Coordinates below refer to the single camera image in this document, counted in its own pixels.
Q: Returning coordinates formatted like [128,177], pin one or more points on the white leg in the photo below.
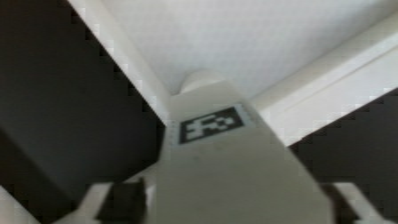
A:
[230,179]

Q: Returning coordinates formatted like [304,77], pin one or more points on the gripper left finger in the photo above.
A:
[114,204]

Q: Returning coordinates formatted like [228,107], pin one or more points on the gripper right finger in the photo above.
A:
[352,207]

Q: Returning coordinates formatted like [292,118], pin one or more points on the white U-shaped fence frame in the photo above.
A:
[15,214]

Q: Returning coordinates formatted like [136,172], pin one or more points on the white desk top tray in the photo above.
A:
[304,51]

